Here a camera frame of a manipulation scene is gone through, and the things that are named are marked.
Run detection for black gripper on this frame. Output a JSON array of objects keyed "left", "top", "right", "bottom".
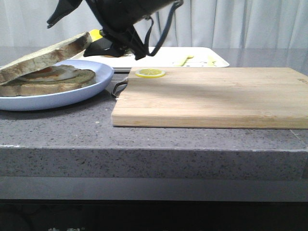
[{"left": 47, "top": 0, "right": 183, "bottom": 60}]

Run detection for bread slice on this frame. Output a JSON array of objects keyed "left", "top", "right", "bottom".
[
  {"left": 0, "top": 69, "right": 96, "bottom": 97},
  {"left": 0, "top": 32, "right": 92, "bottom": 85}
]

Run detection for blue round plate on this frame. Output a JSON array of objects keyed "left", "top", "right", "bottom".
[{"left": 0, "top": 59, "right": 114, "bottom": 111}]

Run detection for white rectangular tray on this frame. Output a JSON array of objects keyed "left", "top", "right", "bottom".
[{"left": 72, "top": 47, "right": 230, "bottom": 73}]

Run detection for left yellow lemon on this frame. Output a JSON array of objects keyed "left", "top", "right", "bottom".
[{"left": 89, "top": 29, "right": 102, "bottom": 42}]

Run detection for fried egg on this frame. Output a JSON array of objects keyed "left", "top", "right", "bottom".
[{"left": 17, "top": 65, "right": 81, "bottom": 82}]

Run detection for grey curtain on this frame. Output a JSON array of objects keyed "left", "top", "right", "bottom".
[{"left": 0, "top": 0, "right": 308, "bottom": 49}]

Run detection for lemon slice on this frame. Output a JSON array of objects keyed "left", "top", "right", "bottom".
[{"left": 135, "top": 68, "right": 166, "bottom": 78}]

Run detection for yellow plastic spoon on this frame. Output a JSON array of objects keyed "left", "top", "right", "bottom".
[{"left": 173, "top": 55, "right": 194, "bottom": 67}]

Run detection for wooden cutting board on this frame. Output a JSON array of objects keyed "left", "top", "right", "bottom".
[{"left": 112, "top": 67, "right": 308, "bottom": 129}]

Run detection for metal cutting board handle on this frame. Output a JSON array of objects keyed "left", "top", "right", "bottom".
[{"left": 111, "top": 78, "right": 128, "bottom": 98}]

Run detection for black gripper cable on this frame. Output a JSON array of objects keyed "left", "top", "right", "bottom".
[{"left": 141, "top": 0, "right": 184, "bottom": 57}]

